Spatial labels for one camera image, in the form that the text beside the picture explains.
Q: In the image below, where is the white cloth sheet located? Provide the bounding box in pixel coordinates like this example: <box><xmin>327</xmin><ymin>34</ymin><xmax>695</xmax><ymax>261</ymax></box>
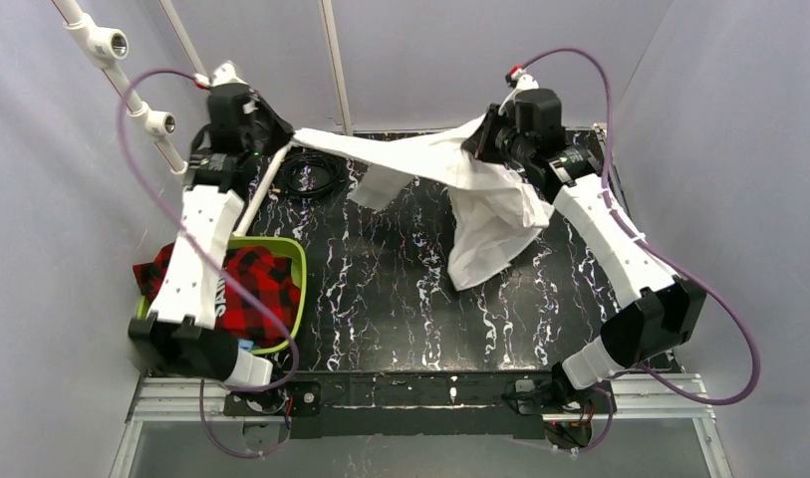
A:
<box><xmin>293</xmin><ymin>119</ymin><xmax>554</xmax><ymax>291</ymax></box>

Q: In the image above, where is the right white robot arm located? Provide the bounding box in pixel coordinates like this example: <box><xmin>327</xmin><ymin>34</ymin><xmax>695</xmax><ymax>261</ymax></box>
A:
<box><xmin>463</xmin><ymin>67</ymin><xmax>706</xmax><ymax>415</ymax></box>

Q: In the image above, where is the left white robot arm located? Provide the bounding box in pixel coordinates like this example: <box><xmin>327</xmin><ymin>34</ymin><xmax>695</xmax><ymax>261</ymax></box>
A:
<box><xmin>128</xmin><ymin>61</ymin><xmax>294</xmax><ymax>392</ymax></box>

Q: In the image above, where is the green plastic basket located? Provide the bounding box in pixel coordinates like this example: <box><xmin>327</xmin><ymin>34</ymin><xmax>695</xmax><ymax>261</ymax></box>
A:
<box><xmin>135</xmin><ymin>236</ymin><xmax>308</xmax><ymax>358</ymax></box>

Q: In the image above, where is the red black plaid cloth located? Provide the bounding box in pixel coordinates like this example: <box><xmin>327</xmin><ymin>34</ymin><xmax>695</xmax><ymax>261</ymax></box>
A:
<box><xmin>132</xmin><ymin>242</ymin><xmax>303</xmax><ymax>350</ymax></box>

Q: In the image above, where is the black coiled cable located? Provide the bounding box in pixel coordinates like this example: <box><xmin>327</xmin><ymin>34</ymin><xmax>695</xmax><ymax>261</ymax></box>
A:
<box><xmin>279</xmin><ymin>148</ymin><xmax>348</xmax><ymax>199</ymax></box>

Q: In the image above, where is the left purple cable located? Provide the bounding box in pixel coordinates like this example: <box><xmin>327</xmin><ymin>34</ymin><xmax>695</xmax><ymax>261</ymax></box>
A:
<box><xmin>117</xmin><ymin>68</ymin><xmax>302</xmax><ymax>460</ymax></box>

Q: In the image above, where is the purple cable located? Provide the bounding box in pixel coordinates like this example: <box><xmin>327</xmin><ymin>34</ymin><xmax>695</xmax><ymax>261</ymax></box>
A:
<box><xmin>117</xmin><ymin>68</ymin><xmax>302</xmax><ymax>460</ymax></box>
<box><xmin>509</xmin><ymin>47</ymin><xmax>762</xmax><ymax>456</ymax></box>

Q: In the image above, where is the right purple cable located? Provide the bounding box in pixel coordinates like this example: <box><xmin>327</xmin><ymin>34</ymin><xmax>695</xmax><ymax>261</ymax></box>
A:
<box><xmin>509</xmin><ymin>47</ymin><xmax>762</xmax><ymax>456</ymax></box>

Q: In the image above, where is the white PVC pipe frame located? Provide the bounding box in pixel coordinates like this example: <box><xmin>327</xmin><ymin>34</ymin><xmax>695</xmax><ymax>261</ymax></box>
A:
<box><xmin>51</xmin><ymin>0</ymin><xmax>359</xmax><ymax>239</ymax></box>

